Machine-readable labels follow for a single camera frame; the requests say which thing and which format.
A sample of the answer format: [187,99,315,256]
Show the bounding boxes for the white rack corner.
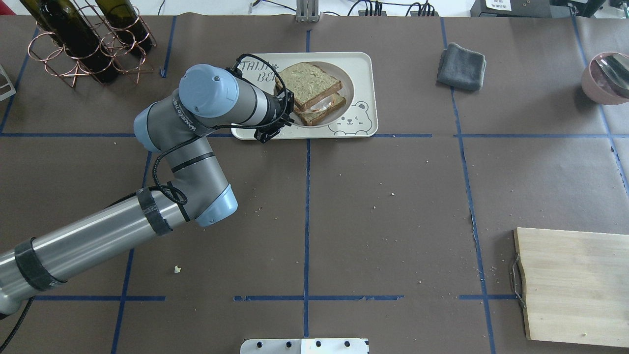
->
[0,65,16,102]

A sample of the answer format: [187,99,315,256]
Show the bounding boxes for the round grey plate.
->
[275,61,354,128]

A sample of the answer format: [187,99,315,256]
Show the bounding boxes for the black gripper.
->
[255,89,294,144]

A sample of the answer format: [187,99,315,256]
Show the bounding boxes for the wooden cutting board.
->
[513,227,629,348]

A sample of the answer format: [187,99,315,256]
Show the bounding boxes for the dark green wine bottle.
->
[20,0,118,84]

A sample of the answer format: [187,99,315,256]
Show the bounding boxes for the fried egg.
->
[302,93,343,114]

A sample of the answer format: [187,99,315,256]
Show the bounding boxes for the grey aluminium post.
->
[296,0,321,23]

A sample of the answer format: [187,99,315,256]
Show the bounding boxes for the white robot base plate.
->
[240,338,370,354]

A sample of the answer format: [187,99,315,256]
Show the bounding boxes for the cream bear serving tray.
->
[258,52,379,139]

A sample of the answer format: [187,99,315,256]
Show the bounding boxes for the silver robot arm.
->
[0,63,294,318]

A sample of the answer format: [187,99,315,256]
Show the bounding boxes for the pink bowl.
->
[581,52,629,106]

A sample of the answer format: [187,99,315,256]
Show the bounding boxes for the folded grey cloth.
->
[436,42,486,91]

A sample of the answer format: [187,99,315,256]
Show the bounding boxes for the bread slice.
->
[294,94,346,127]
[274,62,343,112]

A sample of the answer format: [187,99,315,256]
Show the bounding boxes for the copper wire bottle rack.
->
[22,0,157,88]

